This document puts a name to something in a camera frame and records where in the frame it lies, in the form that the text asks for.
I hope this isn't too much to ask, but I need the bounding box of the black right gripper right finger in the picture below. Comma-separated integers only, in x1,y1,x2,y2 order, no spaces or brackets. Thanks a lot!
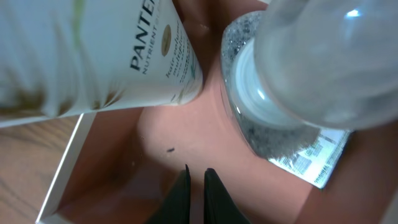
204,168,251,224

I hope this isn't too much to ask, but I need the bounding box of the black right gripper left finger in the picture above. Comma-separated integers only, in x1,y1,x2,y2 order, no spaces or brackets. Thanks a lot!
146,165,191,224

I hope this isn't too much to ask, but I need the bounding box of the clear blue pump bottle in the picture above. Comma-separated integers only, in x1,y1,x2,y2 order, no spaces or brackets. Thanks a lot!
221,0,397,159

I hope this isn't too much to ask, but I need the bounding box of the white Pantene conditioner tube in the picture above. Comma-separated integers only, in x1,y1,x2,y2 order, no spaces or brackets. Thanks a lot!
1,0,203,127

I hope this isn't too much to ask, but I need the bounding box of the white box pink interior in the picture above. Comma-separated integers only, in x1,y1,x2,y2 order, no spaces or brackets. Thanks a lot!
37,1,397,223

